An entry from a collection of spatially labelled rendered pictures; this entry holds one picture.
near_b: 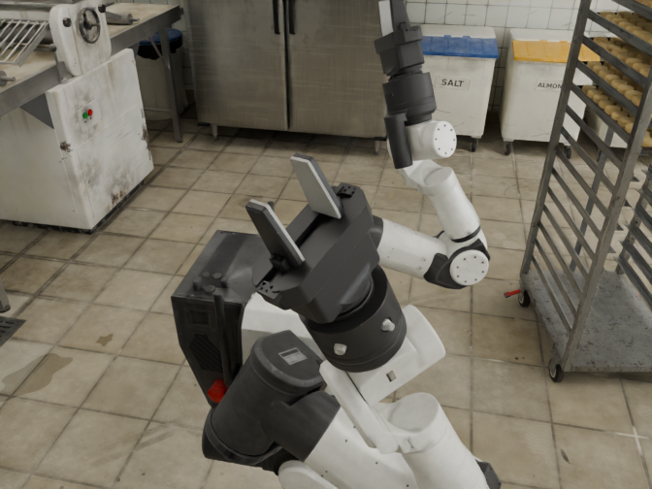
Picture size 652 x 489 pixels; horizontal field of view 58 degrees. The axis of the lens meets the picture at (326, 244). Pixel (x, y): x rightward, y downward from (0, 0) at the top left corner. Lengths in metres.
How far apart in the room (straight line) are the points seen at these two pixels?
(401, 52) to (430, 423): 0.65
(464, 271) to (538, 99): 3.24
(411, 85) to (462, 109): 3.28
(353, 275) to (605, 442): 2.06
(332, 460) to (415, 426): 0.15
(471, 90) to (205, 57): 1.85
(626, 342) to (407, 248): 1.68
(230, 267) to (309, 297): 0.51
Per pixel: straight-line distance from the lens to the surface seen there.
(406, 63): 1.07
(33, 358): 2.86
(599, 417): 2.57
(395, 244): 1.14
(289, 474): 1.18
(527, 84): 4.31
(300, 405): 0.77
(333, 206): 0.47
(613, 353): 2.63
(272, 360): 0.75
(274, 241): 0.45
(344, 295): 0.50
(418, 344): 0.60
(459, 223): 1.16
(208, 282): 0.94
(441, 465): 0.68
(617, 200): 2.10
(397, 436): 0.64
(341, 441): 0.77
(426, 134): 1.07
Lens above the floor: 1.79
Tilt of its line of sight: 33 degrees down
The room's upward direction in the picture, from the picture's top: straight up
